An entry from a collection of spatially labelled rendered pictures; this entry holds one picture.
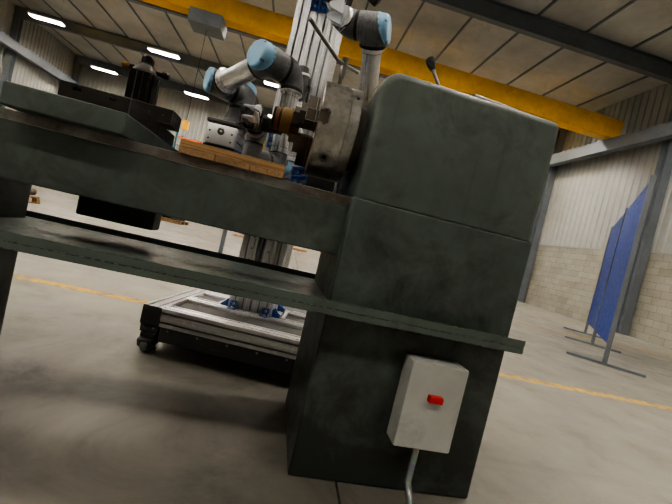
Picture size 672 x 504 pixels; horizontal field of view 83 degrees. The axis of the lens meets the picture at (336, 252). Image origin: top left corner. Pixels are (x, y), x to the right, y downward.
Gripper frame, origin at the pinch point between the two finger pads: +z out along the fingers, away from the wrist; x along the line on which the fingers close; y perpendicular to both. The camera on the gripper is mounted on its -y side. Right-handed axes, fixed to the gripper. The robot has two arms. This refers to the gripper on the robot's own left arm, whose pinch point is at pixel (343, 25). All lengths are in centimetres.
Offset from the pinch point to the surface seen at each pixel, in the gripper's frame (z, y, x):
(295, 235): 59, -1, -17
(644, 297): -140, -1013, -778
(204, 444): 128, 12, -36
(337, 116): 21.6, -4.7, -10.3
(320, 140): 29.2, -1.4, -13.3
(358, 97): 12.5, -10.0, -12.0
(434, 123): 18.8, -32.9, -3.3
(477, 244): 50, -56, -10
